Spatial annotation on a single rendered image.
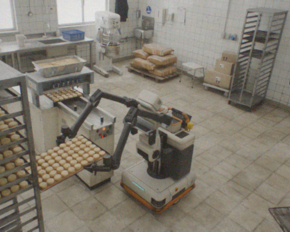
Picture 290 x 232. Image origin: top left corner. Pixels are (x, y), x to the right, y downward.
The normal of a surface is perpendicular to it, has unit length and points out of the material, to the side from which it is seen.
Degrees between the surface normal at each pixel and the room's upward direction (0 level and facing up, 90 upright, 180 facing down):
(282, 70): 90
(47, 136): 90
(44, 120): 90
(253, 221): 0
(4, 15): 90
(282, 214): 0
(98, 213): 0
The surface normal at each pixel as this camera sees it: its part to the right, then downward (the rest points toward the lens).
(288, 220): 0.06, -0.89
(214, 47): -0.71, 0.28
